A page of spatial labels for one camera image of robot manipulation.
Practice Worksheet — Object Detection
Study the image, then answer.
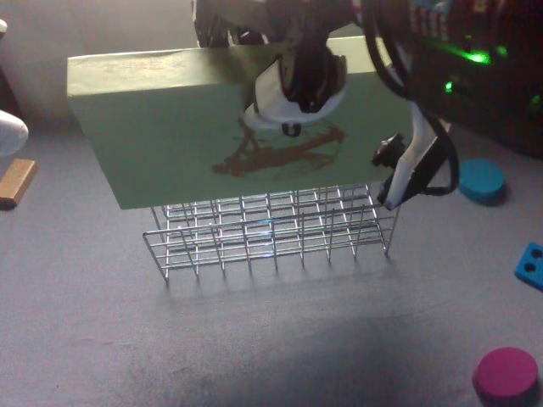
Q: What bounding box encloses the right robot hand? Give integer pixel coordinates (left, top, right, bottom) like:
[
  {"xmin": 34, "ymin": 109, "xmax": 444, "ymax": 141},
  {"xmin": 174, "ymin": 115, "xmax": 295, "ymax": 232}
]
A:
[{"xmin": 193, "ymin": 0, "xmax": 361, "ymax": 137}]

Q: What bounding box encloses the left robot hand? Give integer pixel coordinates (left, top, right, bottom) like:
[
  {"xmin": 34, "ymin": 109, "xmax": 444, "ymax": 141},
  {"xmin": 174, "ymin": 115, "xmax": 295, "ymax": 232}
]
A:
[{"xmin": 0, "ymin": 19, "xmax": 30, "ymax": 159}]

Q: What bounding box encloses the light green book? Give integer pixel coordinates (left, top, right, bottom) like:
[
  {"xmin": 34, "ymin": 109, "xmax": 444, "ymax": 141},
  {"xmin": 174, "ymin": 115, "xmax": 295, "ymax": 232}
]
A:
[{"xmin": 66, "ymin": 35, "xmax": 419, "ymax": 211}]

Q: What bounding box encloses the wooden rectangular block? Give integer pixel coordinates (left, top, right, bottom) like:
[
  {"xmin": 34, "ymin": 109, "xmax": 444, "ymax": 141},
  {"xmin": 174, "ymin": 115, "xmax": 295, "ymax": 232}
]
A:
[{"xmin": 0, "ymin": 159, "xmax": 40, "ymax": 209}]

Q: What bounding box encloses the blue round cylinder block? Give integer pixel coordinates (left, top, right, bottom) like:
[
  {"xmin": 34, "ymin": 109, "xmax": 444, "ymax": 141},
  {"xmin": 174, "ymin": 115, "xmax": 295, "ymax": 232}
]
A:
[{"xmin": 457, "ymin": 159, "xmax": 506, "ymax": 207}]

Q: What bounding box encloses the grey table cloth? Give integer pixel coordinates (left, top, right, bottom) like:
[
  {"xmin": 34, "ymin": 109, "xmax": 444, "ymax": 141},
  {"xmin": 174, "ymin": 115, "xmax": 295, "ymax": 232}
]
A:
[{"xmin": 0, "ymin": 120, "xmax": 543, "ymax": 407}]

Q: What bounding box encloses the blue block with holes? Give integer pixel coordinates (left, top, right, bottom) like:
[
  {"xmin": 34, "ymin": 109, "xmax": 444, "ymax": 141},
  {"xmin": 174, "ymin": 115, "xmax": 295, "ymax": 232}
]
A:
[{"xmin": 513, "ymin": 241, "xmax": 543, "ymax": 293}]

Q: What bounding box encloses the pink round disc block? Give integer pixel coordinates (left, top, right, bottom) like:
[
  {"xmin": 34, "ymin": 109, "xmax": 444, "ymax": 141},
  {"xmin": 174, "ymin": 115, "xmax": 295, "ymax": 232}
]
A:
[{"xmin": 473, "ymin": 347, "xmax": 540, "ymax": 407}]

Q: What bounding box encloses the wire metal rack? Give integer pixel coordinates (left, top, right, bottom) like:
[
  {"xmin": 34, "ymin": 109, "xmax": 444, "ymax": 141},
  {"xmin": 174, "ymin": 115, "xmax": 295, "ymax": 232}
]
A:
[{"xmin": 142, "ymin": 182, "xmax": 402, "ymax": 286}]

